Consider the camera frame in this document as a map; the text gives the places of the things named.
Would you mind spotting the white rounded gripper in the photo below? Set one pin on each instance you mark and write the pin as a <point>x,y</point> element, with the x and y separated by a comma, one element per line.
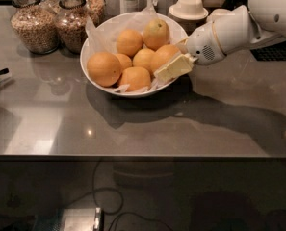
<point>201,46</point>

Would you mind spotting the small orange between front ones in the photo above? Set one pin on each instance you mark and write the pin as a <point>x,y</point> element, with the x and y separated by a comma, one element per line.
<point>125,61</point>

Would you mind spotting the stack of paper bowls right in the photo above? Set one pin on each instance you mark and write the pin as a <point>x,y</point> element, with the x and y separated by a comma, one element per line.
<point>219,14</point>

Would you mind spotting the white ceramic bowl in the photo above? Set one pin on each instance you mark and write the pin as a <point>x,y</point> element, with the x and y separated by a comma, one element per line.
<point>94,39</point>

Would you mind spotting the glass jar of grains left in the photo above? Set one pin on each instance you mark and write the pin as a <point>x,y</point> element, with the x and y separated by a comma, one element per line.
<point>34,26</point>

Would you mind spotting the metal box under table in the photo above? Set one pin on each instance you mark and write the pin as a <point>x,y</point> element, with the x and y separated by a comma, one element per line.
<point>90,219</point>

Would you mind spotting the glass jar of grains middle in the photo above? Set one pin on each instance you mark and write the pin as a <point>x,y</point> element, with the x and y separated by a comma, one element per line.
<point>70,22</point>

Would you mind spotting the stack of paper bowls left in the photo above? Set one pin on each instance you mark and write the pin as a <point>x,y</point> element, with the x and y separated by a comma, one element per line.
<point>188,13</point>

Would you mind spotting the large orange front left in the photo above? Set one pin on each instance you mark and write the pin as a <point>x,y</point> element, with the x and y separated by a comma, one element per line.
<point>104,68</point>

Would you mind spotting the black rubber mat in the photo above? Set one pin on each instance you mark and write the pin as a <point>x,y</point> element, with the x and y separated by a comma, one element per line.
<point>275,52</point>

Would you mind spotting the glass jar of grains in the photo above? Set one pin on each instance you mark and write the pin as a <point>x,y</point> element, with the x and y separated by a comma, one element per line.
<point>97,9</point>
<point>34,26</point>
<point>70,22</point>

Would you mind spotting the glass jar of grains rear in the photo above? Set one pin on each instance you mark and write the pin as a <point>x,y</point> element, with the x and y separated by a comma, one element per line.
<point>97,9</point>

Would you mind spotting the stack of paper bowls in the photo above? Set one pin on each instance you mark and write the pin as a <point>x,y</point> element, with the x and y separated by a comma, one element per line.
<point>188,13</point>
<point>219,14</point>

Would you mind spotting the yellowish orange back right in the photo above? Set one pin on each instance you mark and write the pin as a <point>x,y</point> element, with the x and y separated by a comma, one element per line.
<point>156,34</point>

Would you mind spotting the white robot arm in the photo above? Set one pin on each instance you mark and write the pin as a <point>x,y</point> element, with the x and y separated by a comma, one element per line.
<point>254,25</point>

